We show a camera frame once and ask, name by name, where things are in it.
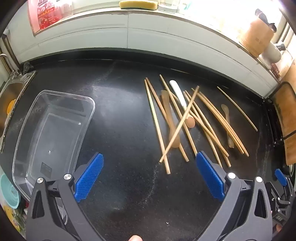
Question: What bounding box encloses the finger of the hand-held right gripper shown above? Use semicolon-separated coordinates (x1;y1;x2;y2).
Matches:
265;182;289;209
274;168;292;193

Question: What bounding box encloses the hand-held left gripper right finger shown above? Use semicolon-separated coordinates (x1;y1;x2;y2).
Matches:
195;151;274;241

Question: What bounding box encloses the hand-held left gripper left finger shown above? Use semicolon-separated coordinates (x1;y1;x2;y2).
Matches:
25;152;104;241

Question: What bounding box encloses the long wooden spoon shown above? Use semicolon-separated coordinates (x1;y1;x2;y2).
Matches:
161;90;181;148

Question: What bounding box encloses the pile of wooden chopsticks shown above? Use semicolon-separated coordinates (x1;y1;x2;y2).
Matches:
144;74;250;175

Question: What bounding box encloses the small wooden spoon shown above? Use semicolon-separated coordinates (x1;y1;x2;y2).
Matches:
221;104;234;148

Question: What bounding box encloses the clear plastic container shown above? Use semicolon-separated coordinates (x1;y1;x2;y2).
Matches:
12;89;96;202

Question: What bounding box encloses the white-handled brown spoon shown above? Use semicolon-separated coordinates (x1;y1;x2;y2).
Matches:
169;80;196;128

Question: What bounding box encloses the wooden cutting board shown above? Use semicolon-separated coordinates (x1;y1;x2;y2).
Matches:
270;81;296;166

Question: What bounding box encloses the teal bowl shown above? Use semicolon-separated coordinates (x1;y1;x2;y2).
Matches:
0;173;21;209

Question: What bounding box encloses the yellow packet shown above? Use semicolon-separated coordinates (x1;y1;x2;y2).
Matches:
3;206;23;232

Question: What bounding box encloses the stainless steel sink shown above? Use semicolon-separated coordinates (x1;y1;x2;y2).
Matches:
0;71;37;153

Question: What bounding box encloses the white bottle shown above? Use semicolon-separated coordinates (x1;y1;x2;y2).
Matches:
259;42;287;64

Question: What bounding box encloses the bamboo knife block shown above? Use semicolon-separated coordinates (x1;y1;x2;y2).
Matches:
237;9;277;57

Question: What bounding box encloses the metal faucet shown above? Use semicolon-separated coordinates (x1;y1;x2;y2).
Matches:
0;54;14;77

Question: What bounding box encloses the red printed packet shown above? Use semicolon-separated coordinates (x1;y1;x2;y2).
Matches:
28;0;73;35

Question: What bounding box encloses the clear glass jar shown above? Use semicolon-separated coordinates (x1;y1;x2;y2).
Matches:
158;0;179;13

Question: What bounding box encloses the yellow sponge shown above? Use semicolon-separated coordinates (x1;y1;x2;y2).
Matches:
119;0;158;10

